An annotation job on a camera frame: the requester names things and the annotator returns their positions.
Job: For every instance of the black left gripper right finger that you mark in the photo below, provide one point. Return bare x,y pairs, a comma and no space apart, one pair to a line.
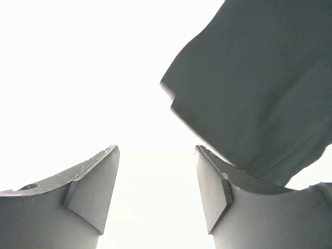
242,211

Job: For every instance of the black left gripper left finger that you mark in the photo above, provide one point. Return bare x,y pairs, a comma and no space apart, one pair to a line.
67,210

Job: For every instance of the black trousers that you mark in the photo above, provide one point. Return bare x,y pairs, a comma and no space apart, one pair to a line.
255,84

